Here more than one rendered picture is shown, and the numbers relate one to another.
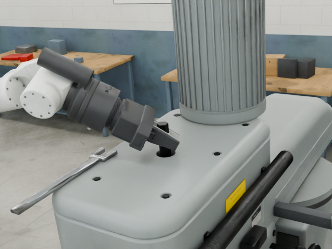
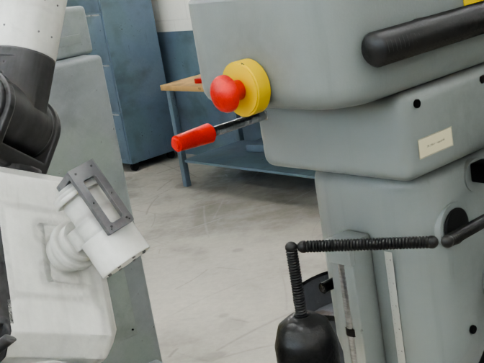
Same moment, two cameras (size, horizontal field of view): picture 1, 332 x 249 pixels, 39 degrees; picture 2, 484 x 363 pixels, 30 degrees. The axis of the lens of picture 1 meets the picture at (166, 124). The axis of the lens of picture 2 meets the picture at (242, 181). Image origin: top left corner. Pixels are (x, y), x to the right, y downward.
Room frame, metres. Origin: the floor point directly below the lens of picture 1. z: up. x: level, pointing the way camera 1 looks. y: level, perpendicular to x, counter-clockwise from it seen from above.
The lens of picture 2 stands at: (-0.30, -0.13, 1.91)
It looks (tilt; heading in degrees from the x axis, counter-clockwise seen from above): 15 degrees down; 17
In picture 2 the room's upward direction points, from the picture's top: 9 degrees counter-clockwise
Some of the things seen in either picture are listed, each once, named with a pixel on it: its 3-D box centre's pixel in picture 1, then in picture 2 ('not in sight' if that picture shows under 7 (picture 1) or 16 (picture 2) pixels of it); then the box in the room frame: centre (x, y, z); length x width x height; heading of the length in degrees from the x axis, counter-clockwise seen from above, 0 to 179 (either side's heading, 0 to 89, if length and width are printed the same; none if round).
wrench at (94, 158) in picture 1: (67, 177); not in sight; (0.74, 0.18, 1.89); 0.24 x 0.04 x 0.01; 146
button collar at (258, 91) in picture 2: not in sight; (245, 87); (0.62, 0.13, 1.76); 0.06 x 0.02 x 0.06; 56
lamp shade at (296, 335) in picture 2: not in sight; (305, 338); (0.61, 0.11, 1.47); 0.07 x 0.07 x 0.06
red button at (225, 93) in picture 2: not in sight; (229, 92); (0.60, 0.15, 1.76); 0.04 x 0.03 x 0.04; 56
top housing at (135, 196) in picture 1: (173, 185); (388, 2); (0.83, 0.00, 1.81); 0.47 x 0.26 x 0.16; 146
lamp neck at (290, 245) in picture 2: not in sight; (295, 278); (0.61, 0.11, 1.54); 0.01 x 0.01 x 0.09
